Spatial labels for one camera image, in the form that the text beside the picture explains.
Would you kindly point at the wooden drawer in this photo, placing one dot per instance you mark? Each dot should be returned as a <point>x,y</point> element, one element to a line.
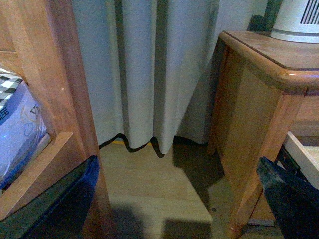
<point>305,152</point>

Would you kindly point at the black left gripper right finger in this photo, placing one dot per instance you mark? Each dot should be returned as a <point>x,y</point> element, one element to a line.
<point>294,203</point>

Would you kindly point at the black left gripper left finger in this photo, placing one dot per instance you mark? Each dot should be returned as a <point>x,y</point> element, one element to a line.
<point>60,211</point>

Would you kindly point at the wooden nightstand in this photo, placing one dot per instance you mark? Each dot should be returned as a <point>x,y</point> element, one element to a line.
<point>268,89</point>

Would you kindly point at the white cylindrical air purifier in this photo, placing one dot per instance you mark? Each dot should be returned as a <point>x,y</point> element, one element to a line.
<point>297,21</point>

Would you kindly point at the grey curtain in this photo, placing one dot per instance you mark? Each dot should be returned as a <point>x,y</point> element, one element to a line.
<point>149,63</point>

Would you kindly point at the wooden bed frame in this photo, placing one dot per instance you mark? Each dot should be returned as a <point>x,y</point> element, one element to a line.
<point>39,42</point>

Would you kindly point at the floor power socket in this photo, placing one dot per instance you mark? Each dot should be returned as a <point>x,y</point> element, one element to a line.
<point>262,222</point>

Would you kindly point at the blue plastic-wrapped mattress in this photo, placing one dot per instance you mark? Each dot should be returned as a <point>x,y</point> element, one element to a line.
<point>21,126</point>

